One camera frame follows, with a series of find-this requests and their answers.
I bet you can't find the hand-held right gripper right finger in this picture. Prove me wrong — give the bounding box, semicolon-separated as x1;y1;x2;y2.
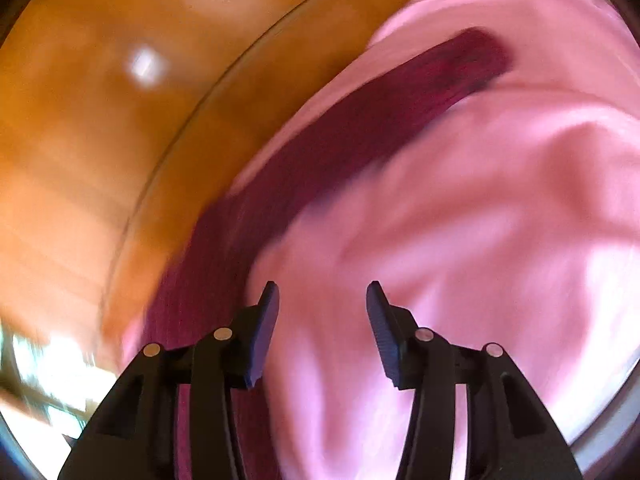
366;280;584;480

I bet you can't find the dark red floral garment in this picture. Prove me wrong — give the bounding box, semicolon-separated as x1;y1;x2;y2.
145;27;516;480

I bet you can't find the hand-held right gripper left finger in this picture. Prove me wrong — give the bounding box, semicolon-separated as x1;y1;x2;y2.
57;281;280;480

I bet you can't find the pink blanket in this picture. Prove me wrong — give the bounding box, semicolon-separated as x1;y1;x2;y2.
120;0;640;480

